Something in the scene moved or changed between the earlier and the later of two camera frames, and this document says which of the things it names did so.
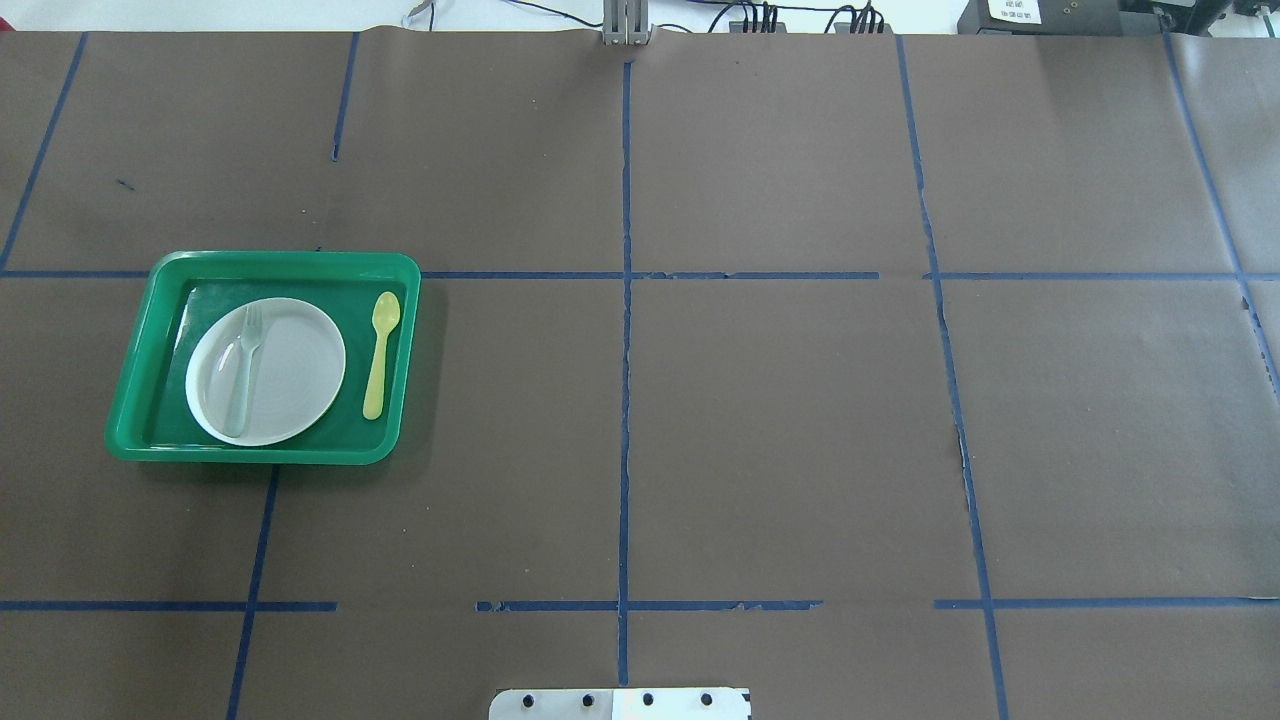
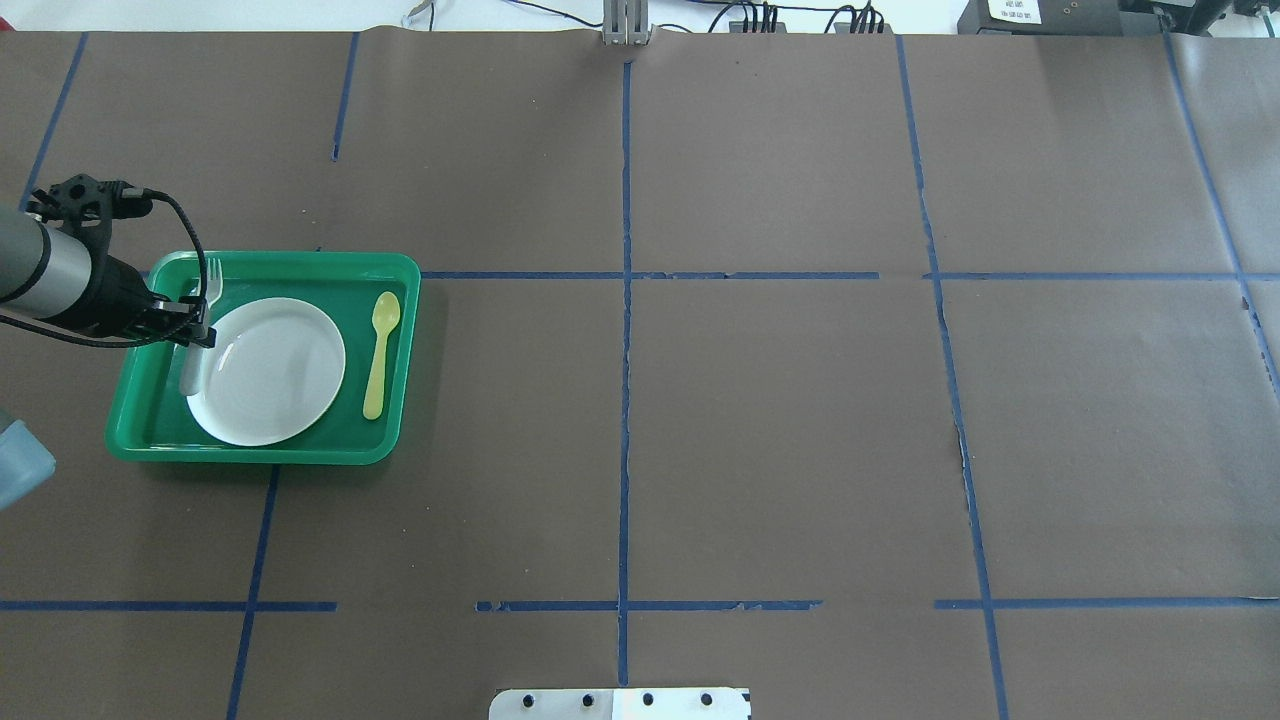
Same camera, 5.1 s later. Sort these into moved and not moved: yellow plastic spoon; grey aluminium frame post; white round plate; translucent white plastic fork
Moved: translucent white plastic fork
Not moved: white round plate; grey aluminium frame post; yellow plastic spoon
